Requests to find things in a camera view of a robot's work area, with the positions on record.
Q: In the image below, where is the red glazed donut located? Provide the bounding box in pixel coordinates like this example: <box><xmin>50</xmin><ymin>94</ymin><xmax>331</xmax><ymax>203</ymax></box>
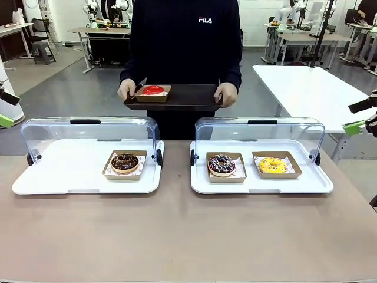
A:
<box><xmin>143</xmin><ymin>85</ymin><xmax>166</xmax><ymax>97</ymax></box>
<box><xmin>134</xmin><ymin>85</ymin><xmax>172</xmax><ymax>103</ymax></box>

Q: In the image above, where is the dark brown serving tray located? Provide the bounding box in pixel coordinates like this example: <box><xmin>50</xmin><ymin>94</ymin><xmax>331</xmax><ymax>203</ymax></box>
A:
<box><xmin>123</xmin><ymin>84</ymin><xmax>224</xmax><ymax>112</ymax></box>

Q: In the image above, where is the person's right forearm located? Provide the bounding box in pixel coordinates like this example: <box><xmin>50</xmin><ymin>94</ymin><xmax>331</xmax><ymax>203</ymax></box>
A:
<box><xmin>119</xmin><ymin>55</ymin><xmax>148</xmax><ymax>86</ymax></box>

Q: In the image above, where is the person's left forearm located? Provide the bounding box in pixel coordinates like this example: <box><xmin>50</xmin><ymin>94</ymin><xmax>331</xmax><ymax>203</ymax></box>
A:
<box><xmin>217</xmin><ymin>55</ymin><xmax>243</xmax><ymax>89</ymax></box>

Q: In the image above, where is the yellow glazed donut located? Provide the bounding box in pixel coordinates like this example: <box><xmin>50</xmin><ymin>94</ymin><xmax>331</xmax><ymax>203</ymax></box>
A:
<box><xmin>252</xmin><ymin>150</ymin><xmax>303</xmax><ymax>180</ymax></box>

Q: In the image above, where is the yellow sprinkled donut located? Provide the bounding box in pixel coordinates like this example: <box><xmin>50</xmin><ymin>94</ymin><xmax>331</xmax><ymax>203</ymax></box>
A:
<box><xmin>259</xmin><ymin>157</ymin><xmax>288</xmax><ymax>174</ymax></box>

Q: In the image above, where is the background person in black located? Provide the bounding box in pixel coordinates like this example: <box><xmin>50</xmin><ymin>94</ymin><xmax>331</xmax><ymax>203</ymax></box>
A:
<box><xmin>356</xmin><ymin>0</ymin><xmax>377</xmax><ymax>26</ymax></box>

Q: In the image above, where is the chocolate sprinkled donut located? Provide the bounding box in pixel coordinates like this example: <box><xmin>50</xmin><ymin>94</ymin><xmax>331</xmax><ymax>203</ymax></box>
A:
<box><xmin>111</xmin><ymin>153</ymin><xmax>140</xmax><ymax>174</ymax></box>

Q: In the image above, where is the chocolate donut left case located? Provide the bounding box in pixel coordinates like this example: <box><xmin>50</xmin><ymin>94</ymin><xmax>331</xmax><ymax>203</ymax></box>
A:
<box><xmin>102</xmin><ymin>150</ymin><xmax>148</xmax><ymax>182</ymax></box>

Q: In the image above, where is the chocolate sprinkle donut right case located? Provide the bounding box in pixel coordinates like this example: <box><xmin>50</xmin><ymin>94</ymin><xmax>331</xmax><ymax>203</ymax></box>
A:
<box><xmin>206</xmin><ymin>152</ymin><xmax>247</xmax><ymax>183</ymax></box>

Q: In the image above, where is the dark purple drizzled donut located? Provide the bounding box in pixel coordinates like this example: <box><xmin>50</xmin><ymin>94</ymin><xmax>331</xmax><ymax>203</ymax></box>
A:
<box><xmin>207</xmin><ymin>155</ymin><xmax>236</xmax><ymax>177</ymax></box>

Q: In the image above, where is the person's dark navy sweatshirt torso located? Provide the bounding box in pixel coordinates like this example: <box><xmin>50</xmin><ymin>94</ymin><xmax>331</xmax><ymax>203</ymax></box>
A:
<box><xmin>119</xmin><ymin>0</ymin><xmax>243</xmax><ymax>141</ymax></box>

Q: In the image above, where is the person's right hand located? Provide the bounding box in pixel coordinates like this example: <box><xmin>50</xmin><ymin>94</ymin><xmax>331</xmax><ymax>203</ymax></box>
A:
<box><xmin>117</xmin><ymin>78</ymin><xmax>138</xmax><ymax>103</ymax></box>

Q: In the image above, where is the person's left hand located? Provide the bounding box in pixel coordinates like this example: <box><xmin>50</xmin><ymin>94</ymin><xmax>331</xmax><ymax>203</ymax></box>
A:
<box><xmin>213</xmin><ymin>82</ymin><xmax>238</xmax><ymax>109</ymax></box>

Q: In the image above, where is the white rounded pillar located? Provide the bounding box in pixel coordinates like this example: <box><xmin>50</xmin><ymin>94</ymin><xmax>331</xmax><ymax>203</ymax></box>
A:
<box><xmin>0</xmin><ymin>57</ymin><xmax>26</xmax><ymax>124</ymax></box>

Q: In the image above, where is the large white table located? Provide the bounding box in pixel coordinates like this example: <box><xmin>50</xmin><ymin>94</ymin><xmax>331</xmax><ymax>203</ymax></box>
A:
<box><xmin>252</xmin><ymin>64</ymin><xmax>377</xmax><ymax>164</ymax></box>

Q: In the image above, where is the gray step stool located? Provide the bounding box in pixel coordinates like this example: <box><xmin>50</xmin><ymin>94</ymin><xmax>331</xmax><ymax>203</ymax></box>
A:
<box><xmin>31</xmin><ymin>41</ymin><xmax>57</xmax><ymax>65</ymax></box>

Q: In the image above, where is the white display case base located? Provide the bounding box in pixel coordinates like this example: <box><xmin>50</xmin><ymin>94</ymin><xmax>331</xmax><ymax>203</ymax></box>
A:
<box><xmin>190</xmin><ymin>138</ymin><xmax>335</xmax><ymax>195</ymax></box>
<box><xmin>11</xmin><ymin>138</ymin><xmax>165</xmax><ymax>195</ymax></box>

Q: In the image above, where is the white printed paper liner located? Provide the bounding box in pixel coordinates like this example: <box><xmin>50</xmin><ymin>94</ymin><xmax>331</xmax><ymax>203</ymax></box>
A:
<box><xmin>105</xmin><ymin>156</ymin><xmax>147</xmax><ymax>177</ymax></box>
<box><xmin>254</xmin><ymin>156</ymin><xmax>297</xmax><ymax>175</ymax></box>
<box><xmin>208</xmin><ymin>156</ymin><xmax>246</xmax><ymax>179</ymax></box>

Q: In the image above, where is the black office chair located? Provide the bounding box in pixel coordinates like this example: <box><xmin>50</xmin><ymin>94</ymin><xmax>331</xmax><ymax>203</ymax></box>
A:
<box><xmin>31</xmin><ymin>18</ymin><xmax>55</xmax><ymax>44</ymax></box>

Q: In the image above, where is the white standing desk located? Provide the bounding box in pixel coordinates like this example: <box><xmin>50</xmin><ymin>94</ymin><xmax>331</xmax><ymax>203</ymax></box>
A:
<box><xmin>347</xmin><ymin>22</ymin><xmax>377</xmax><ymax>71</ymax></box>

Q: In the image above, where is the black tripod pole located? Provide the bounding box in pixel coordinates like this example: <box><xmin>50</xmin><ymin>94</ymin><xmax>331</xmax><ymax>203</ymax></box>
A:
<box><xmin>307</xmin><ymin>0</ymin><xmax>336</xmax><ymax>68</ymax></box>

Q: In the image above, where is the clear display case lid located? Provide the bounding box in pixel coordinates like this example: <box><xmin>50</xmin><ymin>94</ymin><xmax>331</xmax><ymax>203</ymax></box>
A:
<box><xmin>20</xmin><ymin>116</ymin><xmax>161</xmax><ymax>166</ymax></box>
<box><xmin>195</xmin><ymin>117</ymin><xmax>326</xmax><ymax>160</ymax></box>

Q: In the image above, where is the gray top table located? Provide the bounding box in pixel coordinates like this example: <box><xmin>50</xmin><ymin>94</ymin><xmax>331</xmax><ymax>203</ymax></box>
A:
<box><xmin>273</xmin><ymin>32</ymin><xmax>351</xmax><ymax>71</ymax></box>

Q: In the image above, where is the dark computer monitor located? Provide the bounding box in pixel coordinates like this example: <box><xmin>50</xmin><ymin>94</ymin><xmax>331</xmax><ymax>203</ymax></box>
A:
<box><xmin>345</xmin><ymin>9</ymin><xmax>362</xmax><ymax>24</ymax></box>

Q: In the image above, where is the gray top workbench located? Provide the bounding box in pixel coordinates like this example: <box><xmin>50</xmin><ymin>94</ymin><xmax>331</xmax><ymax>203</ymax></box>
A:
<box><xmin>67</xmin><ymin>27</ymin><xmax>132</xmax><ymax>74</ymax></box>

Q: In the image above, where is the black cabinet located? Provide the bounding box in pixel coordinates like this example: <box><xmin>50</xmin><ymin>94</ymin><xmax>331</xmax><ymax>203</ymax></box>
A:
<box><xmin>87</xmin><ymin>32</ymin><xmax>130</xmax><ymax>67</ymax></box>

